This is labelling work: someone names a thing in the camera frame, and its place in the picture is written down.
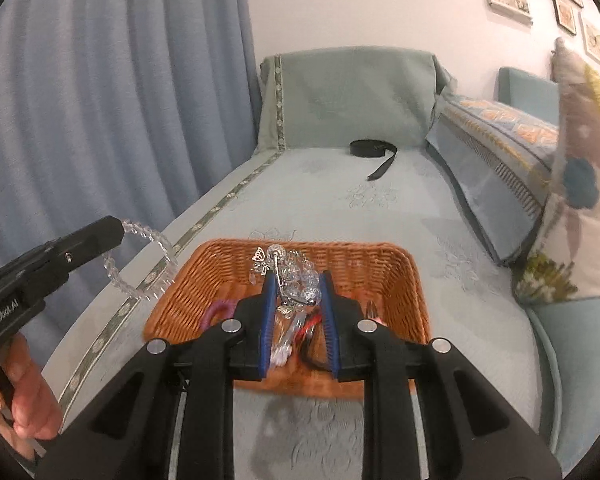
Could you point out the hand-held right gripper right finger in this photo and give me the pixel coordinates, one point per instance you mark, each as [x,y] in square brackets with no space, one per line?
[330,330]

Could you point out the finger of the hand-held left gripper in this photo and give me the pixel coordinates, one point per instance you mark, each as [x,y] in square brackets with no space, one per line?
[87,247]

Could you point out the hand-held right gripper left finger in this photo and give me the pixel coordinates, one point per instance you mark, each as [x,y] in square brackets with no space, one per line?
[267,330]

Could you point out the white flower hair clip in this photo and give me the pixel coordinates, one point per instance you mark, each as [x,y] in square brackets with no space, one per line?
[281,355]

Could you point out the black wrist watch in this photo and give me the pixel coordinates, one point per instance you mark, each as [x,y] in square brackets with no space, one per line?
[312,360]

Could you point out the brown wicker basket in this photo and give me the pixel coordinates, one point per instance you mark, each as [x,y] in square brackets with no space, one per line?
[215,265]

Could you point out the person's left hand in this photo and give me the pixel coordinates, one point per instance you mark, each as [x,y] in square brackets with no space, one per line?
[35,400]

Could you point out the light green sofa cover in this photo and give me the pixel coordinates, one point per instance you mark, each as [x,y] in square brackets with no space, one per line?
[330,200]

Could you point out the blue curtain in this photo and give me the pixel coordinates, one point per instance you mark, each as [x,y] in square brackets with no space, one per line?
[105,110]

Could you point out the striped blue pillow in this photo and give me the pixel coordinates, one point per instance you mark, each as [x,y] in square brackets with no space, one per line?
[490,160]

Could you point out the blue sofa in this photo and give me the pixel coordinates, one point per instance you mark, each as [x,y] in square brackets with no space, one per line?
[580,360]

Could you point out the floral pillow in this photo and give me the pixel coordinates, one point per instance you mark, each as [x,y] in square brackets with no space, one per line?
[580,235]

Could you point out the small light framed picture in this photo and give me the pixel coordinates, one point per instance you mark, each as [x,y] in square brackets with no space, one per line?
[593,40]

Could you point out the small dark framed picture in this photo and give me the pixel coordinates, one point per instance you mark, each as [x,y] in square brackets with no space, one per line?
[565,14]

